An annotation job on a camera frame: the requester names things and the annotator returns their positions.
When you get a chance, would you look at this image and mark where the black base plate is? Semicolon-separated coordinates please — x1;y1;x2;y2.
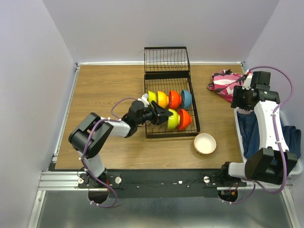
78;169;246;199

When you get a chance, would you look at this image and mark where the cream ribbed bowl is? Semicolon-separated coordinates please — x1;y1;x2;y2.
194;133;217;155

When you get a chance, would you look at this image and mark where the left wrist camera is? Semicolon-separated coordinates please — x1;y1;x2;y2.
140;93;150;107

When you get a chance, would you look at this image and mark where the purple cable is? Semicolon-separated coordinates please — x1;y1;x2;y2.
80;97;143;208
219;66;295;205

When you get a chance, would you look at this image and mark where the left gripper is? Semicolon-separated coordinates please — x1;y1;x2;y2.
136;100;173;126

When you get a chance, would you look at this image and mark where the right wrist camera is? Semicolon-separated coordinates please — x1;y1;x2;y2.
242;70;253;90

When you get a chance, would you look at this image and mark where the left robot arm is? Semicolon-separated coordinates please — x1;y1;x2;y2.
68;98;173;188

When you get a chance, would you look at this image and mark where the red-orange bowl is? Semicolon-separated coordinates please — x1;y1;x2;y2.
177;109;192;131
169;90;181;110

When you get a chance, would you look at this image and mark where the lime green bowl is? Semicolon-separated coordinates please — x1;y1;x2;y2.
167;109;180;130

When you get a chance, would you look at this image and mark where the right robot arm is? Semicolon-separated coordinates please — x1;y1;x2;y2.
218;68;298;188

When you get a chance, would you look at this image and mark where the yellow-green bowl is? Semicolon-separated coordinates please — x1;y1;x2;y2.
148;91;157;103

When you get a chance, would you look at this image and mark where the orange-yellow bowl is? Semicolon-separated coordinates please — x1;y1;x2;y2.
157;91;169;108

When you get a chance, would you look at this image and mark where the pink camouflage garment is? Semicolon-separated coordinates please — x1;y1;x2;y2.
207;69;247;103

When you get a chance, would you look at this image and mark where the black wire dish rack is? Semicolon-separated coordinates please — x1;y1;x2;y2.
144;47;200;139

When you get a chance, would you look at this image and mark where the blue bowl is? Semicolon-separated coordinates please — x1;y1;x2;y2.
180;89;192;109

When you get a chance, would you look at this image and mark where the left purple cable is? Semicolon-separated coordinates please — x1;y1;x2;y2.
80;97;143;208

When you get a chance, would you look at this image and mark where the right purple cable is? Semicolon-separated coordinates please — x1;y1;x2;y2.
219;66;295;205

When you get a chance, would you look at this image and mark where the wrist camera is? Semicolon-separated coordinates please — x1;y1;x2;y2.
242;70;253;90
140;93;150;107

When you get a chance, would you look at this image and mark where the white laundry basket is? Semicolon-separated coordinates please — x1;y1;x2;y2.
234;106;304;176

